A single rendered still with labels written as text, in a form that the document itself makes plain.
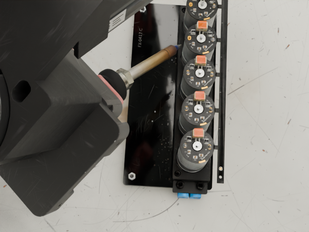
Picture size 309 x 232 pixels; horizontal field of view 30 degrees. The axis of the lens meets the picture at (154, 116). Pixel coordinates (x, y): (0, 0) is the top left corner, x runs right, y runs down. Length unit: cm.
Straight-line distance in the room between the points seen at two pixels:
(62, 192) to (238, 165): 23
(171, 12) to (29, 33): 29
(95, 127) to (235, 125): 23
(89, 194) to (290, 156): 17
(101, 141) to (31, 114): 5
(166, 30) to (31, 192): 25
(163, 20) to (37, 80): 28
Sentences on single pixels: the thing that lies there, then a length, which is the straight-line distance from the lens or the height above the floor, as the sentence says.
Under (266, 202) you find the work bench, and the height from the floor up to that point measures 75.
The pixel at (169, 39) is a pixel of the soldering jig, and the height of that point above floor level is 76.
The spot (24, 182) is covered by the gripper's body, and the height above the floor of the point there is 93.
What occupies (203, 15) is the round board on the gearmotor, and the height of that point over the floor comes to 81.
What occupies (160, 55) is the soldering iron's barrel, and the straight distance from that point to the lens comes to 42.
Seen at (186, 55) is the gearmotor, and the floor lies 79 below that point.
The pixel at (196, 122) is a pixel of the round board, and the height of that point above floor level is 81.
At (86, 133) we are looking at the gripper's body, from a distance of 28.
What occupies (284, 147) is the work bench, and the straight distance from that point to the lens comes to 50.
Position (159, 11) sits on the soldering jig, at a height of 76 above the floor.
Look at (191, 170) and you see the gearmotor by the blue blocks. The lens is 45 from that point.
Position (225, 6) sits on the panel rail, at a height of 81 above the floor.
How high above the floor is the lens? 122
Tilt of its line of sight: 75 degrees down
